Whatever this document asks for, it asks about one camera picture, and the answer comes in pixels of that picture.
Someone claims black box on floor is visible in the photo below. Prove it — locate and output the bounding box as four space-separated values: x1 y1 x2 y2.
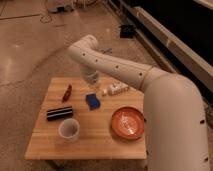
120 25 134 38

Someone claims wooden folding table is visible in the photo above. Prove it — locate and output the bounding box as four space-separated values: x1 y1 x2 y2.
25 77 146 160

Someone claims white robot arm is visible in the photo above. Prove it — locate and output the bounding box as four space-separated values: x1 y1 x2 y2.
68 35 211 171

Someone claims long grey wall rail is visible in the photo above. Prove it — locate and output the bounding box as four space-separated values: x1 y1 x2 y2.
107 0 213 91

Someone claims orange bowl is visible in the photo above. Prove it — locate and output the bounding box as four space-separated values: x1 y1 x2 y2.
110 106 144 140

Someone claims black white striped box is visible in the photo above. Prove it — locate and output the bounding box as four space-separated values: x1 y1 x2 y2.
46 106 73 121

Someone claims white equipment on floor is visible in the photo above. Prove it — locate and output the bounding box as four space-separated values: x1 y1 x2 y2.
45 0 74 13

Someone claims blue sponge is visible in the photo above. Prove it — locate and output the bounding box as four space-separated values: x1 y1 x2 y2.
86 94 101 110

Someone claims white ceramic cup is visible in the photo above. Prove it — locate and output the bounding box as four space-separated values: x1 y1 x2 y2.
58 118 80 142

